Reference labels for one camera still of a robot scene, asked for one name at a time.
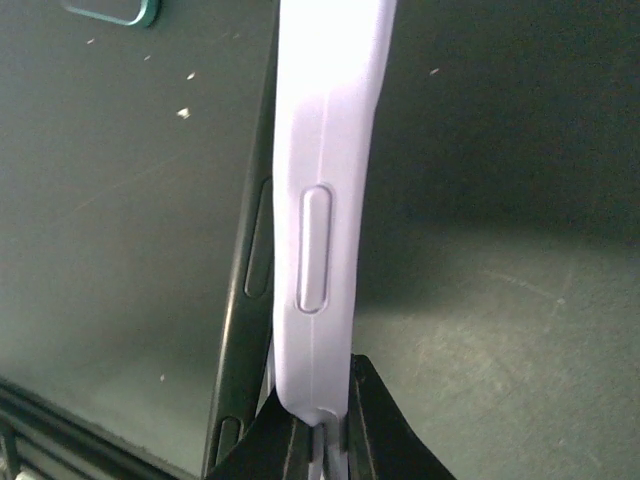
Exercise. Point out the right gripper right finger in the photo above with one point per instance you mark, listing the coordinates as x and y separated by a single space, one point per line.
381 443

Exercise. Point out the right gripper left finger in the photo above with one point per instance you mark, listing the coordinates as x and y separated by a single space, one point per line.
277 446

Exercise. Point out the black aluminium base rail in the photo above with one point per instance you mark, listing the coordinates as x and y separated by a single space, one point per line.
40 442

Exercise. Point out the black table mat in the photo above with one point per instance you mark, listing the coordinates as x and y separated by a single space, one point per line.
497 289

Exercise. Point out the teal bare phone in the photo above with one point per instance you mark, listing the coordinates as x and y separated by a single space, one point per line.
129 13

